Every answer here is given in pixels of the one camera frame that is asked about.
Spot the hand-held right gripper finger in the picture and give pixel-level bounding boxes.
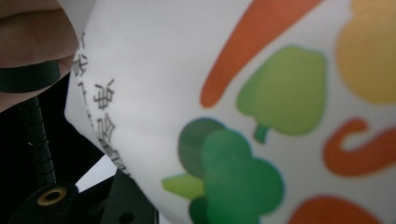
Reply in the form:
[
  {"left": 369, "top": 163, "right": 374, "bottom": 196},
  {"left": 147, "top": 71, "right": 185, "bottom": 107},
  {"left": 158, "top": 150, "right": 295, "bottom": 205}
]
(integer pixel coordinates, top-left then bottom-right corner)
[{"left": 99, "top": 169, "right": 159, "bottom": 224}]

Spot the white blue vegetable print pouch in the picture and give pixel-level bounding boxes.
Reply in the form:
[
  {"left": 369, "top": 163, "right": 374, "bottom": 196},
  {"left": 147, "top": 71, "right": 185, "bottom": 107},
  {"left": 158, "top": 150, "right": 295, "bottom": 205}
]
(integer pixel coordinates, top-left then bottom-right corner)
[{"left": 64, "top": 0, "right": 396, "bottom": 224}]

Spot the white table sheet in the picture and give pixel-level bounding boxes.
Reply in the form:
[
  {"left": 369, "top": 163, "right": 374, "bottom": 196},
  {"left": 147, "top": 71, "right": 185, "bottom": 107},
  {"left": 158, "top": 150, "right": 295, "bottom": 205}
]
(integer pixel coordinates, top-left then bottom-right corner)
[{"left": 75, "top": 155, "right": 119, "bottom": 193}]

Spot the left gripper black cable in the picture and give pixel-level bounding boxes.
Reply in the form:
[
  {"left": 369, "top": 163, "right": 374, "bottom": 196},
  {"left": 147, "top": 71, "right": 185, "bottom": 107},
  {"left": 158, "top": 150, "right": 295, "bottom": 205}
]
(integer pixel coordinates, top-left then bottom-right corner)
[{"left": 18, "top": 96, "right": 58, "bottom": 188}]

